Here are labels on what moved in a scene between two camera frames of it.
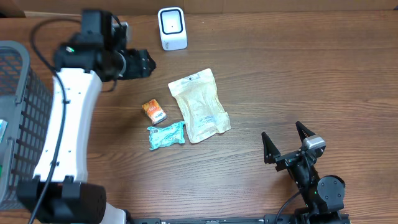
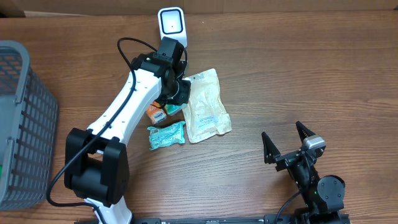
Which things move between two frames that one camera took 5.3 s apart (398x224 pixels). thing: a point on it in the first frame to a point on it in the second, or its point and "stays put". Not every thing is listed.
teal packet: [166, 135] stays put
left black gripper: [142, 65] to [184, 98]
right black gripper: [272, 153] stays put
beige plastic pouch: [204, 113] stays put
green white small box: [3, 126] to [171, 109]
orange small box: [155, 112] stays put
